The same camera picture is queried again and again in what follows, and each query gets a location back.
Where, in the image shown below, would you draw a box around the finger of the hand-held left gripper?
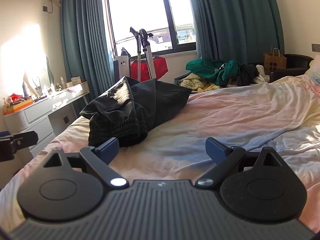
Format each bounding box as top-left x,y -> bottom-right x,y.
0,131 -> 38,162

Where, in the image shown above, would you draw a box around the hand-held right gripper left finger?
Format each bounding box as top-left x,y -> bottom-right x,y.
42,137 -> 129,189

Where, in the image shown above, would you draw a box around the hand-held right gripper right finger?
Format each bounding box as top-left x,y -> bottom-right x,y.
195,137 -> 284,188

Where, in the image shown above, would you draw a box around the black pants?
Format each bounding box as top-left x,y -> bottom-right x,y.
79,76 -> 192,147

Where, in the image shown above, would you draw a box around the dark clothes pile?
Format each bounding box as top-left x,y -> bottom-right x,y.
226,64 -> 261,87

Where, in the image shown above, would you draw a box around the green clothes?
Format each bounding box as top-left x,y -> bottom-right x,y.
185,59 -> 242,86

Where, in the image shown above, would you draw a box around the white desk with drawers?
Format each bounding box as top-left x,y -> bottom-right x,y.
4,81 -> 89,158

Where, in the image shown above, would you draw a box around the orange box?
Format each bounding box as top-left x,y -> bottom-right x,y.
4,98 -> 34,116

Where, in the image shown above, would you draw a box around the pastel bed sheet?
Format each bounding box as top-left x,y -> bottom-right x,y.
0,74 -> 320,233

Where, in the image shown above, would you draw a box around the yellow knitted cloth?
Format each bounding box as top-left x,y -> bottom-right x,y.
179,72 -> 218,93

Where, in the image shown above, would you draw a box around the green hanging cloth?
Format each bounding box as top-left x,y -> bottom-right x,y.
46,55 -> 54,81

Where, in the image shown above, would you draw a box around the white air purifier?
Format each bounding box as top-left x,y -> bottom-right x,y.
114,56 -> 130,81

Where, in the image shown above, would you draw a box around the red garment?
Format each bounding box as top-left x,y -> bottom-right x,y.
130,55 -> 168,82

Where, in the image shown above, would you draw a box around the white cloth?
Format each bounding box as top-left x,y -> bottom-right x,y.
252,64 -> 271,83

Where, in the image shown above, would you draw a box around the garment steamer stand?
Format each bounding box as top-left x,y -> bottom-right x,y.
130,26 -> 160,81

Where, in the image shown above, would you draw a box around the brown paper bag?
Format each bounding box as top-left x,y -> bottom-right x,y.
264,45 -> 287,72

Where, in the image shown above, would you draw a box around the teal curtain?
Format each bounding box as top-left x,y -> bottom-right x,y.
60,0 -> 117,117
186,0 -> 286,66

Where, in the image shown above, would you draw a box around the black armchair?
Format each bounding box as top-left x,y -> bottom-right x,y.
269,54 -> 314,83

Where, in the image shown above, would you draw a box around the pastel pillow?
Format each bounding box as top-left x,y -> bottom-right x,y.
304,54 -> 320,83

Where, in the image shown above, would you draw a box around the window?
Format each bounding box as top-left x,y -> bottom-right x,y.
101,0 -> 197,57

